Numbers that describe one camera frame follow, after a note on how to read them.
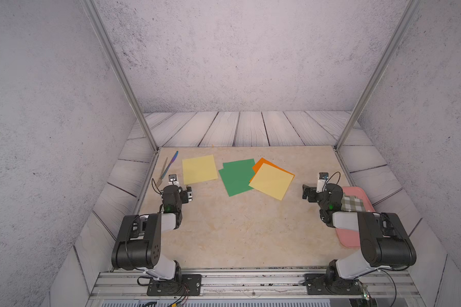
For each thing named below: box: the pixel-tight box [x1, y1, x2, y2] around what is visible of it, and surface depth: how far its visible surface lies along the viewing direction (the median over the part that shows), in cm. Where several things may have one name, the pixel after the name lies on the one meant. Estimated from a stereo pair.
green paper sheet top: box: [218, 158, 256, 176], surface depth 114 cm
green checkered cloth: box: [340, 192, 366, 212], surface depth 96 cm
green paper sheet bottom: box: [218, 165, 256, 197], surface depth 110 cm
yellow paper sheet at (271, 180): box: [248, 162, 295, 201], surface depth 108 cm
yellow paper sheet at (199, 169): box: [181, 154, 219, 185], surface depth 114 cm
